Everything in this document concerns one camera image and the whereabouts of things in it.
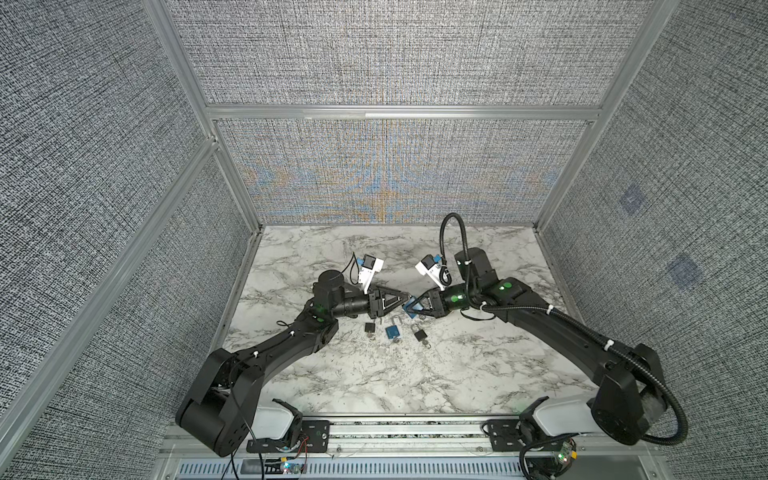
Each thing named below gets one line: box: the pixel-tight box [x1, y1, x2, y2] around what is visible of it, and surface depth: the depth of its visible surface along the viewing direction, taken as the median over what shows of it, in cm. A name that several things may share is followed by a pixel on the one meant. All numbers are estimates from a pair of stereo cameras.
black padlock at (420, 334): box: [410, 323, 428, 342], surface depth 92 cm
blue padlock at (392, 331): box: [385, 325, 400, 339], surface depth 92 cm
